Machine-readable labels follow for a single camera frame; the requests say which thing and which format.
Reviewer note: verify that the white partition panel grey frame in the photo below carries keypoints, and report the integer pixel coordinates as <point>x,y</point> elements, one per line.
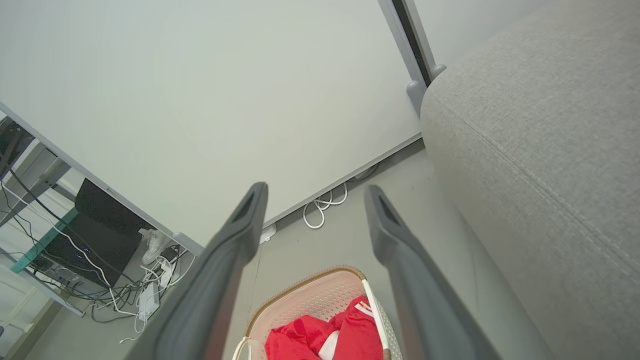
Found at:
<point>200,100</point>

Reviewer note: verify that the grey metal desk frame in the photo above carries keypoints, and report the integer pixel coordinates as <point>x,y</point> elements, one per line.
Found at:
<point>40,175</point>

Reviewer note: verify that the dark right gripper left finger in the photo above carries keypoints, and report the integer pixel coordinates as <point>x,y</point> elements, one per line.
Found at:
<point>210,290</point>

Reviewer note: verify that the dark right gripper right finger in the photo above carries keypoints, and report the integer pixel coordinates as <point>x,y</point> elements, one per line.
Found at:
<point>425,300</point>

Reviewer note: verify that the white power strip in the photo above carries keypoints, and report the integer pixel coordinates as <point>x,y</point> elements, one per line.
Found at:
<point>149,300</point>

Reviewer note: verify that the red cloth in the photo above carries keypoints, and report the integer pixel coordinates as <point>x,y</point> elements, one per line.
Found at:
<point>360,330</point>
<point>290,342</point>

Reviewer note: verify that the woven laundry basket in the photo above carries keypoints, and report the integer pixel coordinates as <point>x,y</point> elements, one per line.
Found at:
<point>310,300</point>

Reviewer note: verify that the teal desk bar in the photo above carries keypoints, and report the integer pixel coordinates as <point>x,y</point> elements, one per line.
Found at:
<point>45,240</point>

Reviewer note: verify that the white sneaker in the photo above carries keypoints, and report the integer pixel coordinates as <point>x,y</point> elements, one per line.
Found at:
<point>154,245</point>

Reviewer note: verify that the grey fabric sofa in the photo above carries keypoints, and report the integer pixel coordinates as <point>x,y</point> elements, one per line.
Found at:
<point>550,175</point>

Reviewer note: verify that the black computer tower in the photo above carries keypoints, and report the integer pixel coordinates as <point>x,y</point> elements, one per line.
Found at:
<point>100,230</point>

